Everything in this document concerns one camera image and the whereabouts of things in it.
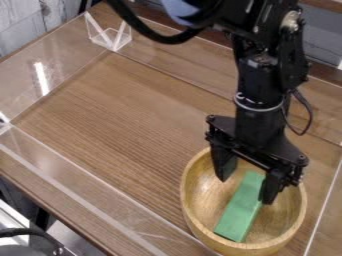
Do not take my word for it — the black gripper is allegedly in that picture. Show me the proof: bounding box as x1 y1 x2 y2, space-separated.
205 115 308 205

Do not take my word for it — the brown wooden bowl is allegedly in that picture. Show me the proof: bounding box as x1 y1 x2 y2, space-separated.
180 148 307 256

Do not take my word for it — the green rectangular block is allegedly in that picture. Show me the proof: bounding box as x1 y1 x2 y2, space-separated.
213 171 264 243

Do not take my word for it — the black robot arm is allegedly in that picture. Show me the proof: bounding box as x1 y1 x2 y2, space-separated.
106 0 309 204

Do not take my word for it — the clear acrylic barrier wall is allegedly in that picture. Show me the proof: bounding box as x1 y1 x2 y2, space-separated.
0 4 342 256

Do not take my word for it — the clear acrylic corner bracket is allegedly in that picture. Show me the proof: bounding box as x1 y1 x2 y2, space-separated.
84 12 132 52

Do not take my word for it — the black cable lower left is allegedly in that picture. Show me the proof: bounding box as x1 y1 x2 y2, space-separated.
0 228 66 256

